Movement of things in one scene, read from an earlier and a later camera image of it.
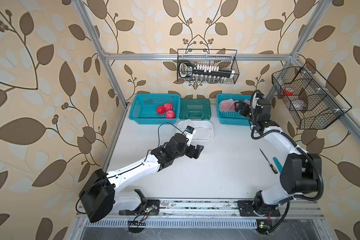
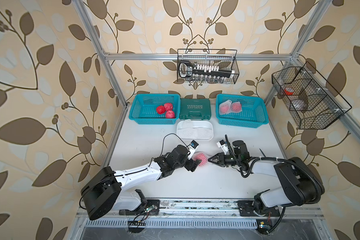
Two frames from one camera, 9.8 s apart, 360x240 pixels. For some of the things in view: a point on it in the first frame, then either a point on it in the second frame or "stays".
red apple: (170, 114) stays
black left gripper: (196, 151) → (195, 165)
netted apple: (160, 109) stays
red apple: (168, 106) stays
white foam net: (203, 133) stays
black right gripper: (237, 108) → (220, 159)
